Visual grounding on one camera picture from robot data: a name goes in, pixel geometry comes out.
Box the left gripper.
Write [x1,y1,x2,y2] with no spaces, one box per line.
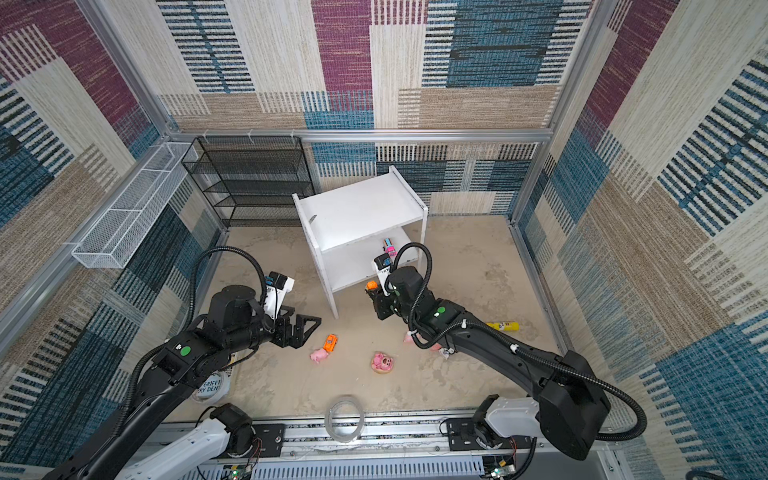
[227,303,321,357]

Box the pink toy truck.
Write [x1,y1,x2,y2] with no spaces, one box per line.
[383,238,397,258]

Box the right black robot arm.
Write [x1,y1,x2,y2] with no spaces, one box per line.
[366,242,648,460]

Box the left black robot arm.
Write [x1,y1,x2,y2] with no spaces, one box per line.
[46,246,311,479]

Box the white two-tier shelf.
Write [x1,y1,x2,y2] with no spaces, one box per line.
[292,166,428,318]

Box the green toy car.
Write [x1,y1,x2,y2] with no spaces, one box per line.
[323,334,338,353]

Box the pink pig toy left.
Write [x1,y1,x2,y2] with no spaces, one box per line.
[310,348,330,364]

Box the pink bear donut toy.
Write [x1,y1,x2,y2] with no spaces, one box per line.
[371,352,394,374]

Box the clear tape roll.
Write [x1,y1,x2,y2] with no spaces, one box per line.
[324,395,365,444]

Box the white round container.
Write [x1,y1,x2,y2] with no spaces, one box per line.
[191,372,231,406]

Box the yellow tube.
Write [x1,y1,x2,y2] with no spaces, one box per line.
[488,322,520,332]

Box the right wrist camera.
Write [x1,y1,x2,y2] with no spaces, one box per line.
[372,253,392,295]

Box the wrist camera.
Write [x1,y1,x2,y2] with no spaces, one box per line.
[372,253,392,295]
[264,271,295,320]

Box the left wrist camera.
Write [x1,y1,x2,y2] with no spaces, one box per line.
[264,271,295,320]

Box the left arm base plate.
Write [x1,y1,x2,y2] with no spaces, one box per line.
[217,423,286,462]

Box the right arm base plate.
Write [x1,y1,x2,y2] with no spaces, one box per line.
[438,417,533,451]

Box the black wire rack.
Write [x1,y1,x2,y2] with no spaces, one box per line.
[181,136,317,227]

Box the white wire basket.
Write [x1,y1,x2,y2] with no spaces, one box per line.
[72,142,190,269]

